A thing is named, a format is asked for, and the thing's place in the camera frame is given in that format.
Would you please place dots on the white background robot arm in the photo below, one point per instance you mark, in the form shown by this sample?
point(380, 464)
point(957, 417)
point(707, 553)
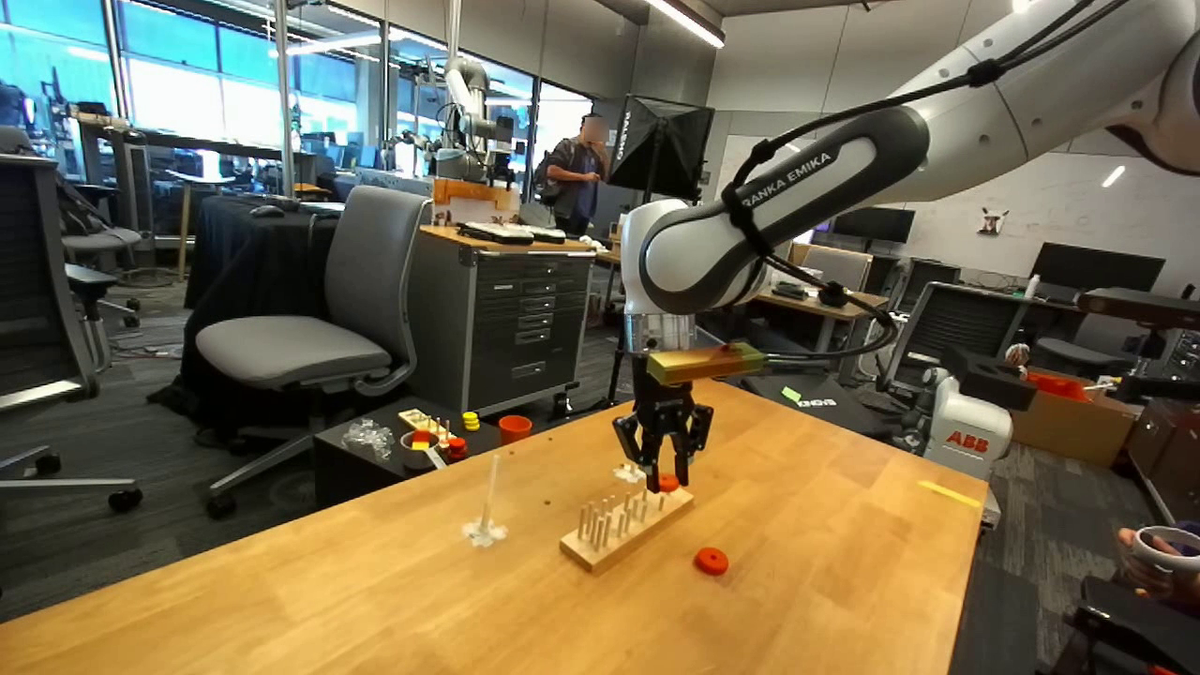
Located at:
point(467, 126)

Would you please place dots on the red yellow toy pieces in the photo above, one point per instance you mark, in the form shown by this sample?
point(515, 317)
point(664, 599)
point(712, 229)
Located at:
point(452, 448)

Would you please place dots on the black softbox light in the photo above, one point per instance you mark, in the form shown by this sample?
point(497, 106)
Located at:
point(670, 156)

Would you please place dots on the orange bowl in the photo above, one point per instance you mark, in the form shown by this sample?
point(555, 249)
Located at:
point(515, 429)

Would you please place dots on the black mesh office chair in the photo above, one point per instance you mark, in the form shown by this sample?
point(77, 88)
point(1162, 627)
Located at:
point(33, 276)

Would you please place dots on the black cloth covered desk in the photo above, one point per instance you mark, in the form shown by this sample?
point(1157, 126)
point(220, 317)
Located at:
point(249, 256)

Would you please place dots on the white ABB robot base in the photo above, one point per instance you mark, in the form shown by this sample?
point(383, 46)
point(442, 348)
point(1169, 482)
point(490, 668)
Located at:
point(963, 436)

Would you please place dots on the cardboard box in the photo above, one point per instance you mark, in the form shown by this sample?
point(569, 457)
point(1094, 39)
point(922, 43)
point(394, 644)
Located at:
point(1075, 432)

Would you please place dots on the wooden crate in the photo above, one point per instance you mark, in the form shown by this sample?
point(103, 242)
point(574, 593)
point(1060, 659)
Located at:
point(473, 199)

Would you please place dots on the clear plastic bag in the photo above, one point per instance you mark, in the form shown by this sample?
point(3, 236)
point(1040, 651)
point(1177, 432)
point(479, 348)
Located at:
point(368, 436)

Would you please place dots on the white keyboard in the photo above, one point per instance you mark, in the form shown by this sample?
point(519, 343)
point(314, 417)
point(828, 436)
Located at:
point(499, 229)

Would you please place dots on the low black table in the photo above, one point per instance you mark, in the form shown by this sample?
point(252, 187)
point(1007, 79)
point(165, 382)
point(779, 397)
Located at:
point(375, 471)

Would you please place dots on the yellow cube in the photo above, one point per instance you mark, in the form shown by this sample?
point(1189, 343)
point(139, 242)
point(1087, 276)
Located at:
point(469, 423)

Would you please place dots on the wooden peg stand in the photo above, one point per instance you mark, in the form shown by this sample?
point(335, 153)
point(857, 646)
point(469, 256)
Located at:
point(623, 543)

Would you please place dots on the yellow tape strip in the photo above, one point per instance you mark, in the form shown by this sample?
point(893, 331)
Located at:
point(953, 497)

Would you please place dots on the tan wooden blocks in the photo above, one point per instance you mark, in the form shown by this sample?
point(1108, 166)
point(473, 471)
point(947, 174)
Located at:
point(419, 423)

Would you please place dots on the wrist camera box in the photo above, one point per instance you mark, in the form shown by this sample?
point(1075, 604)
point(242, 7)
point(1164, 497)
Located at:
point(707, 366)

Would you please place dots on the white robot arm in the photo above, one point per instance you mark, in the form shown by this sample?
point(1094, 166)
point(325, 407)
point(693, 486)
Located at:
point(800, 191)

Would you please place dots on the person in dark shirt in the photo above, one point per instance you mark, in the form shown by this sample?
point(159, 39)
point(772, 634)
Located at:
point(570, 174)

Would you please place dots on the grey drawer cabinet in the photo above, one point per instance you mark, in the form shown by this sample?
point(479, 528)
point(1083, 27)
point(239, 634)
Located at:
point(499, 322)

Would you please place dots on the black computer monitor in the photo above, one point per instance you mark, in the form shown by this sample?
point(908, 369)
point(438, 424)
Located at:
point(1099, 268)

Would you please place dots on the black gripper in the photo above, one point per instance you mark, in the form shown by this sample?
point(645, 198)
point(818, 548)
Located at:
point(664, 407)

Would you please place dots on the grey office chair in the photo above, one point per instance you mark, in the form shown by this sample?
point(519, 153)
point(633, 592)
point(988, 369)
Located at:
point(287, 348)

